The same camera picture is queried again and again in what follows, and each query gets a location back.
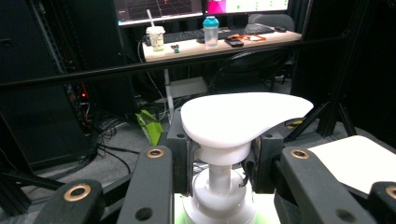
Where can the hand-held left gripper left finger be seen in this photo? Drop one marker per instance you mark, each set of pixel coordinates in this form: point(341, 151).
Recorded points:
point(180, 161)

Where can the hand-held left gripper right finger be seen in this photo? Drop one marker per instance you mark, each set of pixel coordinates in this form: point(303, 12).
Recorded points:
point(266, 168)

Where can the white pump dispenser head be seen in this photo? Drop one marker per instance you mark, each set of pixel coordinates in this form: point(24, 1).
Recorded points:
point(236, 118)

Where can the green plastic dustpan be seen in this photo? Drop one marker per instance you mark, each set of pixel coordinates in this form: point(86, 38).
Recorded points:
point(152, 129)

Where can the white desk leg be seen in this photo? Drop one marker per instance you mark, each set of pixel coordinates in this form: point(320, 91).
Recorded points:
point(169, 93)

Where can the white box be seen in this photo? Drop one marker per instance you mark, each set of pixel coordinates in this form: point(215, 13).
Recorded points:
point(190, 87)

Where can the black metal stand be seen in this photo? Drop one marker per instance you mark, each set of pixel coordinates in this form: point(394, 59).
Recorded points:
point(333, 105)

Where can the black office chair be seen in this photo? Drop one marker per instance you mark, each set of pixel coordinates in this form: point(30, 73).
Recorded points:
point(249, 67)

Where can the small teal item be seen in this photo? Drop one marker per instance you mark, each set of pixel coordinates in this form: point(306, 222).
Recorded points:
point(176, 48)

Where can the wooden office desk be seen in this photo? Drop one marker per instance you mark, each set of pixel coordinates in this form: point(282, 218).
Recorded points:
point(193, 48)

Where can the black horizontal metal bar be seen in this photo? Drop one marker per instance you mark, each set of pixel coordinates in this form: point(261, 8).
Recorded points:
point(93, 73)

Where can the plastic cup with straw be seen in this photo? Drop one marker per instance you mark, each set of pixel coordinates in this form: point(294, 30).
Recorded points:
point(156, 37)

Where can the black keyboard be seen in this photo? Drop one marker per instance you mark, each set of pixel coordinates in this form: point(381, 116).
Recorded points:
point(183, 35)

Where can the black phone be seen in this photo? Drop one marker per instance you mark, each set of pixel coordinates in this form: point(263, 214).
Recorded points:
point(234, 42)

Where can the orange-rimmed flat item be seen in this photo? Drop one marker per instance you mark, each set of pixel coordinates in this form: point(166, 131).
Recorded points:
point(261, 38)

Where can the shaker bottle with teal lid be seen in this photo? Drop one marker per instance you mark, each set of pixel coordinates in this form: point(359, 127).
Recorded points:
point(210, 32)

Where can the black computer mouse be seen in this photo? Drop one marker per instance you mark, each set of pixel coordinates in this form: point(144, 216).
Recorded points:
point(280, 29)

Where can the black cabinet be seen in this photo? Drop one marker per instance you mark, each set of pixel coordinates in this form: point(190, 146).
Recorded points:
point(37, 118)

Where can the computer monitor with dark screen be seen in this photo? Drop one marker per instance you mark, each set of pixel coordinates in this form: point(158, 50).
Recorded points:
point(162, 9)

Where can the computer monitor with bright screen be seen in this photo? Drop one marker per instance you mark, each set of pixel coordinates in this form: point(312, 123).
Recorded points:
point(249, 5)

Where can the black metal frame leg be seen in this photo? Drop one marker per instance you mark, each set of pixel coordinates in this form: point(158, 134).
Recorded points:
point(18, 186)

